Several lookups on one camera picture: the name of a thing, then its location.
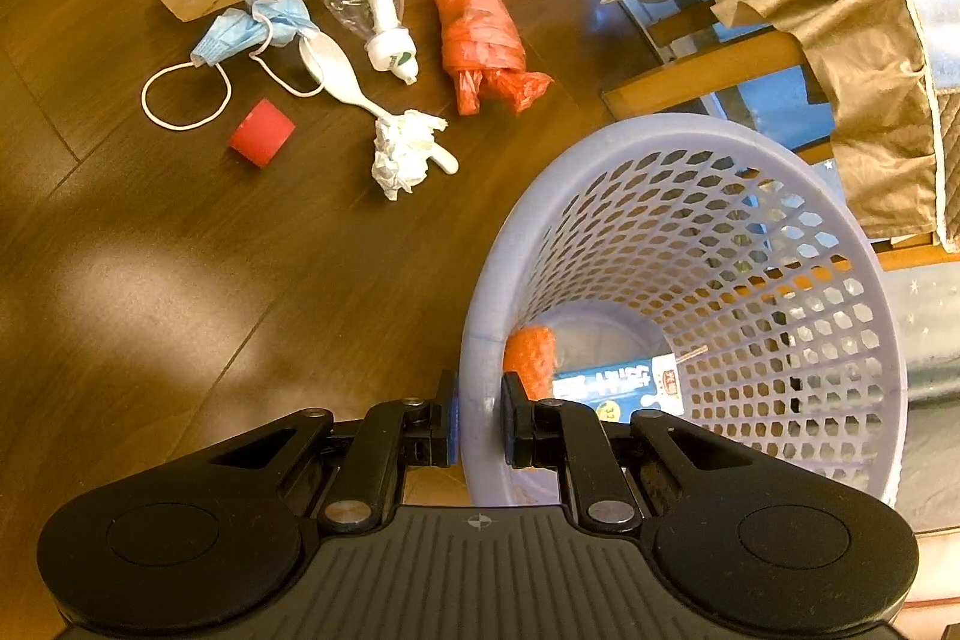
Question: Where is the blue face mask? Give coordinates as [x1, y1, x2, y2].
[141, 0, 323, 133]

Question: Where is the white plastic spoon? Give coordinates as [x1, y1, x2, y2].
[298, 31, 460, 176]

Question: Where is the red bottle cap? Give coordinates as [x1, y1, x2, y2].
[229, 98, 297, 169]

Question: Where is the white tissue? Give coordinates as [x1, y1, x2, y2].
[371, 109, 449, 202]

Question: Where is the orange mesh wrapper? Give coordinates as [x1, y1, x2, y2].
[502, 325, 560, 401]

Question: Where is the lavender plastic mesh basket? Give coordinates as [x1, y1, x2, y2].
[459, 113, 910, 510]

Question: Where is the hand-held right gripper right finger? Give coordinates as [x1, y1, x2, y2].
[502, 372, 781, 534]

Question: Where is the blue snack box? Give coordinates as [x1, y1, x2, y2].
[553, 351, 687, 423]

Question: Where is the tan chair cover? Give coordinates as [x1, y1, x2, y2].
[709, 0, 960, 251]

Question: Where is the red plastic bag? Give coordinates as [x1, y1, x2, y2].
[433, 0, 554, 118]

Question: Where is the wooden chair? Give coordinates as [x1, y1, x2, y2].
[601, 0, 960, 274]

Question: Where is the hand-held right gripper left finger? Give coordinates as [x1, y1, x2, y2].
[180, 371, 460, 534]

